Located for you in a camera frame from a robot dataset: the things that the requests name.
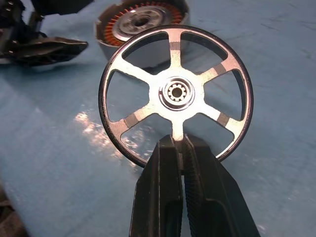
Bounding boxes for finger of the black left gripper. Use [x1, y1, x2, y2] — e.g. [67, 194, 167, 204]
[32, 0, 95, 16]
[14, 37, 89, 67]

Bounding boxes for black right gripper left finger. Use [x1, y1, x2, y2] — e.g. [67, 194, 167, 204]
[129, 134, 185, 237]

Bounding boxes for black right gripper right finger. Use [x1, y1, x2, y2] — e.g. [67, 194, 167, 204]
[182, 133, 261, 237]

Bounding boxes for spoked silver rotor wheel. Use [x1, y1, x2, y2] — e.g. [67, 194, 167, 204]
[98, 24, 254, 168]

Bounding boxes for grey motor stator copper windings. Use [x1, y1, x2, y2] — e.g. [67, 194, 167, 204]
[95, 0, 191, 61]

